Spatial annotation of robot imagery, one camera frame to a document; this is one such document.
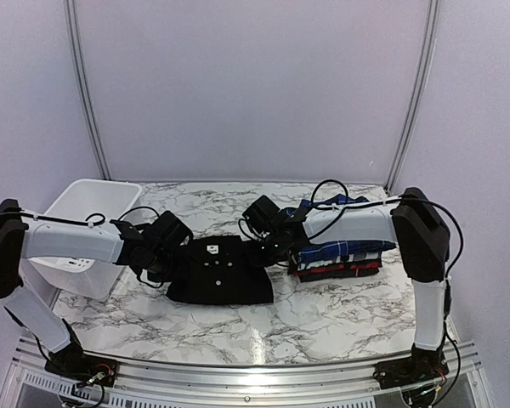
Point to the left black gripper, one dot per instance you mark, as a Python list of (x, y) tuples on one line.
[(157, 278)]

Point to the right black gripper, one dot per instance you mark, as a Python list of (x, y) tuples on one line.
[(255, 262)]

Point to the blue plaid shirt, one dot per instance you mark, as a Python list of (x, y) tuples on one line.
[(340, 248)]

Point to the black long sleeve shirt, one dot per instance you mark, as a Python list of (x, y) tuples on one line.
[(217, 271)]

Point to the red black plaid shirt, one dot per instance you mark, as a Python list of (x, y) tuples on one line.
[(339, 271)]

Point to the black white patterned shirt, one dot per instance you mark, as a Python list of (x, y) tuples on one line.
[(351, 258)]

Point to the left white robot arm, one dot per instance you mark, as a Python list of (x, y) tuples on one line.
[(149, 249)]

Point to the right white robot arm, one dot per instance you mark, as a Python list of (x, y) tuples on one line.
[(409, 221)]

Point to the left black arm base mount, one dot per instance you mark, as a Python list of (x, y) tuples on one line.
[(83, 367)]

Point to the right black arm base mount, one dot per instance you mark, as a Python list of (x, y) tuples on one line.
[(417, 368)]

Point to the aluminium table front rail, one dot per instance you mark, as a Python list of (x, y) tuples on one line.
[(143, 383)]

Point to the left aluminium wall profile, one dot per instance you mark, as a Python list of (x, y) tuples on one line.
[(82, 82)]

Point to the aluminium wall profile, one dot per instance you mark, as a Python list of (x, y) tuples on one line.
[(82, 82), (419, 85)]

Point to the right aluminium wall profile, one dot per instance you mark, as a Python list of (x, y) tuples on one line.
[(419, 85)]

